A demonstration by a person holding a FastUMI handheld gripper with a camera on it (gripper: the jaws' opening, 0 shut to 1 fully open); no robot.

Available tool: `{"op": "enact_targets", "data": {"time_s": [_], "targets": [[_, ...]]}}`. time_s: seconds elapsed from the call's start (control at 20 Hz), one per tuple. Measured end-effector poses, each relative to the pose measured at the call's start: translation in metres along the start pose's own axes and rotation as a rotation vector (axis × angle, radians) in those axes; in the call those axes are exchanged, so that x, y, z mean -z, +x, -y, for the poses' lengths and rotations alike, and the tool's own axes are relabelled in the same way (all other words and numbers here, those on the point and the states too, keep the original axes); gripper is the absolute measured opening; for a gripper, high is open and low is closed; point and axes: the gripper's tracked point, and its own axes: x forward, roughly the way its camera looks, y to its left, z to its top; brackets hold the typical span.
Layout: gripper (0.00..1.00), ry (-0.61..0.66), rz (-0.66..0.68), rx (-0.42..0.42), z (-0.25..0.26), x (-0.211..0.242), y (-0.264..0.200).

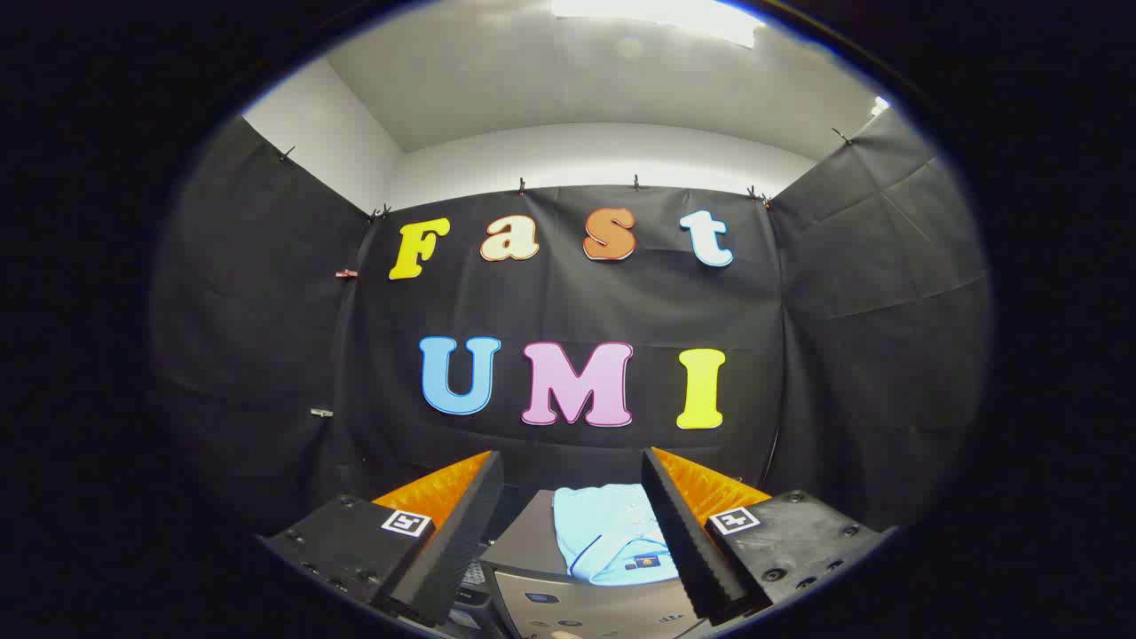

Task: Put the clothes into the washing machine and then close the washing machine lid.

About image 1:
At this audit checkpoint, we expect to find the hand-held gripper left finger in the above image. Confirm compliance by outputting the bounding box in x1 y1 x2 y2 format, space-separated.
262 450 505 627

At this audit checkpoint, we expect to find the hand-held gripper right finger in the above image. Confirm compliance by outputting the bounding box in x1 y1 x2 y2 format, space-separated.
641 446 888 627

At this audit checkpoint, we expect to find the washing machine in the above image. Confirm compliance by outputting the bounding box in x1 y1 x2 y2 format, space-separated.
448 555 500 639

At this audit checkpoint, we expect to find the light blue shirt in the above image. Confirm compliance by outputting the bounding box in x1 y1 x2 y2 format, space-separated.
552 484 680 587

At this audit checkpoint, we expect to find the grey appliance box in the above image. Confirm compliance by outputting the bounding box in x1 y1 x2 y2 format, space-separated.
479 488 711 639

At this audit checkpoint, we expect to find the black backdrop cloth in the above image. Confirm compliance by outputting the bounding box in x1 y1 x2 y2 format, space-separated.
151 106 990 533

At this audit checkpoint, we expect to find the row of black clips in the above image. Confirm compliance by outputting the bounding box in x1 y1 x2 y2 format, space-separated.
279 128 853 223

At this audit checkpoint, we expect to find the ceiling light panel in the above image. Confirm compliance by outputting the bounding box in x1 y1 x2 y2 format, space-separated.
550 0 766 47

